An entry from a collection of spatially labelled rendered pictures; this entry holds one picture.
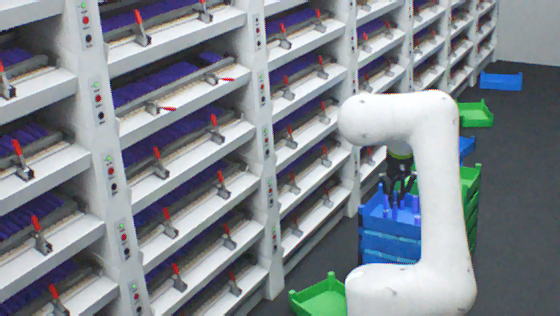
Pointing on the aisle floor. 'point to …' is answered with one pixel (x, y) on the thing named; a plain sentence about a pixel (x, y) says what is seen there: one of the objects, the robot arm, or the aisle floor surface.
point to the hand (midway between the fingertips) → (395, 199)
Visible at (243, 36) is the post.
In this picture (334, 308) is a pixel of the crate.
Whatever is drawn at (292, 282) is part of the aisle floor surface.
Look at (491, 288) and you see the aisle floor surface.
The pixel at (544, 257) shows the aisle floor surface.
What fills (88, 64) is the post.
